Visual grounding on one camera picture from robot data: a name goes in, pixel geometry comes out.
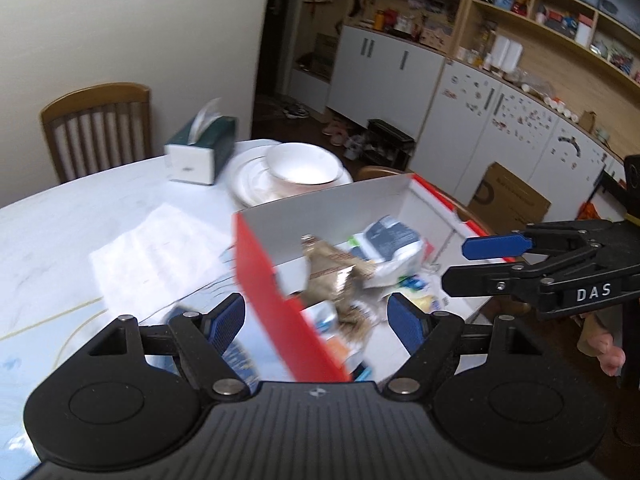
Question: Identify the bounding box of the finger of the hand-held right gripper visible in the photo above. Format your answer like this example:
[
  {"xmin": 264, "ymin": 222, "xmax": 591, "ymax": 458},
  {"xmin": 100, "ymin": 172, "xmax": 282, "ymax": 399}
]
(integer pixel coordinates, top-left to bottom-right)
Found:
[
  {"xmin": 441, "ymin": 245, "xmax": 603, "ymax": 297},
  {"xmin": 461, "ymin": 222, "xmax": 601, "ymax": 262}
]

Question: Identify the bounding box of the brown flat cardboard box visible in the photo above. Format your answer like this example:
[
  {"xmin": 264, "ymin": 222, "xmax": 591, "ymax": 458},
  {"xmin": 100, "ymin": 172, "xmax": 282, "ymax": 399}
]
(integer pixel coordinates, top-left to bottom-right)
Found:
[{"xmin": 469, "ymin": 161, "xmax": 552, "ymax": 236}]

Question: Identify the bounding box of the red cardboard box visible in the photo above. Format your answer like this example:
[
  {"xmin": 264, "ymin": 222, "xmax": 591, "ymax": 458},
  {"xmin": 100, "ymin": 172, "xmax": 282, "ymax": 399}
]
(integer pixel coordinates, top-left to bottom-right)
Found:
[{"xmin": 232, "ymin": 174, "xmax": 493, "ymax": 385}]

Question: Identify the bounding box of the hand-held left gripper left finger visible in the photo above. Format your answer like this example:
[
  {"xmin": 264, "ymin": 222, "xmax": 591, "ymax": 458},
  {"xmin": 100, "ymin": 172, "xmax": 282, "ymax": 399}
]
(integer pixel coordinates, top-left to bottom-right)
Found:
[{"xmin": 89, "ymin": 292, "xmax": 251, "ymax": 401}]

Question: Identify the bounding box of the green white tissue box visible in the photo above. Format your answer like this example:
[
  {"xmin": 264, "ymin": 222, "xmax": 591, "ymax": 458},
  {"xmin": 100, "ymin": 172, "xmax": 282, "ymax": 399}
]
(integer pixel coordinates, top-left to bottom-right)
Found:
[{"xmin": 164, "ymin": 97, "xmax": 238, "ymax": 186}]

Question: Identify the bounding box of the white plate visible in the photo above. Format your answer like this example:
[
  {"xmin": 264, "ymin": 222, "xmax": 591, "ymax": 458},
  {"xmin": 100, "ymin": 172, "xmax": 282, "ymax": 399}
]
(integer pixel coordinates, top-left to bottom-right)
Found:
[{"xmin": 227, "ymin": 152, "xmax": 355, "ymax": 208}]

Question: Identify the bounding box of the person's right hand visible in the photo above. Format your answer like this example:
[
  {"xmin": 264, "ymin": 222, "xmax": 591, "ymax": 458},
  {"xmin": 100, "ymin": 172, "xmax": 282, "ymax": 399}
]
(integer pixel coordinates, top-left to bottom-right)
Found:
[{"xmin": 575, "ymin": 305, "xmax": 627, "ymax": 376}]

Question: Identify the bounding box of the white marble desktop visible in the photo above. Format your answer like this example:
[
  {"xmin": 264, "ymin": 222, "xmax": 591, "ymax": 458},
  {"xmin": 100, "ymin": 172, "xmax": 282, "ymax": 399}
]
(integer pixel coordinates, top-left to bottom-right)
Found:
[{"xmin": 0, "ymin": 139, "xmax": 361, "ymax": 480}]

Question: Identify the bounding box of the white paper towel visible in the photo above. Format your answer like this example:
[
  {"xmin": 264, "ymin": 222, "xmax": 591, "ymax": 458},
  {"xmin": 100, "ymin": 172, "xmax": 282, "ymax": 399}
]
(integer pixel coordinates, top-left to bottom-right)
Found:
[{"xmin": 89, "ymin": 204, "xmax": 237, "ymax": 311}]

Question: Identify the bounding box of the white stickered cabinet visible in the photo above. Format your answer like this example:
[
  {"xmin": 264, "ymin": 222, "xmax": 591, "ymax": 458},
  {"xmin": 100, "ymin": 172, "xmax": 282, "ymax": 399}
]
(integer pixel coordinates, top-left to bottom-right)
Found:
[{"xmin": 420, "ymin": 57, "xmax": 626, "ymax": 222}]

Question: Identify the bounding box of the grey white packet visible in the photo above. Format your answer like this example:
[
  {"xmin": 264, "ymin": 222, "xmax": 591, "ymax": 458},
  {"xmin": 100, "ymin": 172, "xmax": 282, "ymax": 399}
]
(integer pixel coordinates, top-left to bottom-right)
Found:
[{"xmin": 350, "ymin": 215, "xmax": 427, "ymax": 289}]

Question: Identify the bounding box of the pink slippers pair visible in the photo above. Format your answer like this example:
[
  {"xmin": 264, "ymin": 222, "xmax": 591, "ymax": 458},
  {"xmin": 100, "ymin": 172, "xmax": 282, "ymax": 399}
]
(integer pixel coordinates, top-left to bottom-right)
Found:
[{"xmin": 322, "ymin": 120, "xmax": 352, "ymax": 144}]

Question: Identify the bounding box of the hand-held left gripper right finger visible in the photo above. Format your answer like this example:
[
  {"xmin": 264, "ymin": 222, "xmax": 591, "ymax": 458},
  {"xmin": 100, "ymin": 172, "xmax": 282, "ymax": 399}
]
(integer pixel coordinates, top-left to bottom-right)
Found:
[{"xmin": 382, "ymin": 293, "xmax": 545, "ymax": 401}]

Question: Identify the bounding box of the yellow cake snack packet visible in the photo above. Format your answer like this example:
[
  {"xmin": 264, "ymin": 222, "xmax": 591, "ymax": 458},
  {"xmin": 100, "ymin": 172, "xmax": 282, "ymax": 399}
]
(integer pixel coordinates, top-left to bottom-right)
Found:
[{"xmin": 400, "ymin": 275, "xmax": 446, "ymax": 313}]

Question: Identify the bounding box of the wooden shelving unit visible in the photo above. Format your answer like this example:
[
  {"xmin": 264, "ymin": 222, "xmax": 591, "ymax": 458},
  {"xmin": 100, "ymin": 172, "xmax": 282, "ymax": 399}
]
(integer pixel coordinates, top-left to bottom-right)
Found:
[{"xmin": 455, "ymin": 0, "xmax": 640, "ymax": 161}]

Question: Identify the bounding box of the white bowl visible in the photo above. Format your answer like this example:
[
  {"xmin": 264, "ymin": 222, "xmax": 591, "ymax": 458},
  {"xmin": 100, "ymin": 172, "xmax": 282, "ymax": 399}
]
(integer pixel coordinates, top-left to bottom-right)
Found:
[{"xmin": 264, "ymin": 142, "xmax": 346, "ymax": 187}]

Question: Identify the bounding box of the white shoes pair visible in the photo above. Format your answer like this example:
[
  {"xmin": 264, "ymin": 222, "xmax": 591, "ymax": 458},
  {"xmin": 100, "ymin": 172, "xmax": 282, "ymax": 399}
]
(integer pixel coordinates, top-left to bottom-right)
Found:
[{"xmin": 342, "ymin": 135, "xmax": 372, "ymax": 159}]

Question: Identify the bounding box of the dark wooden door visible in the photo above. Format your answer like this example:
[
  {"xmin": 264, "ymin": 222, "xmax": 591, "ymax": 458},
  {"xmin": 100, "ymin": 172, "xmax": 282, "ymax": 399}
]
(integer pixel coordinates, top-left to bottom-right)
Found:
[{"xmin": 252, "ymin": 0, "xmax": 311, "ymax": 106}]

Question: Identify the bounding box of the wooden chair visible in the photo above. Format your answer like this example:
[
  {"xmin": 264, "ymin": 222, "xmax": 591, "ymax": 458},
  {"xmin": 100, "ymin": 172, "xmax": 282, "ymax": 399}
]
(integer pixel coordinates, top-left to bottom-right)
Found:
[
  {"xmin": 354, "ymin": 165, "xmax": 501, "ymax": 236},
  {"xmin": 40, "ymin": 82, "xmax": 153, "ymax": 185}
]

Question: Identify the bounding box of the white hallway cabinet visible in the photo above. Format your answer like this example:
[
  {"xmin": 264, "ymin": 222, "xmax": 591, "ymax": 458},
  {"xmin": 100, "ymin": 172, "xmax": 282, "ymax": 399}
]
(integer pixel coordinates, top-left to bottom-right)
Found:
[{"xmin": 327, "ymin": 0, "xmax": 476, "ymax": 141}]

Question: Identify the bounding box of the black shoe rack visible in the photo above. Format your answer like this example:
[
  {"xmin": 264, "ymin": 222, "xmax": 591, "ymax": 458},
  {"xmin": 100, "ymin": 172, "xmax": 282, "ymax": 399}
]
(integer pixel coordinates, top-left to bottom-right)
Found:
[{"xmin": 365, "ymin": 119, "xmax": 417, "ymax": 162}]

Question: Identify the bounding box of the gold snack packet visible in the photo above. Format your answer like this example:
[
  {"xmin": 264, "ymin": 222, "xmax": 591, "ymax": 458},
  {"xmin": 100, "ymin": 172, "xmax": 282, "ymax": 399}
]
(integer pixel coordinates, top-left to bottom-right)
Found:
[{"xmin": 300, "ymin": 234, "xmax": 380, "ymax": 313}]

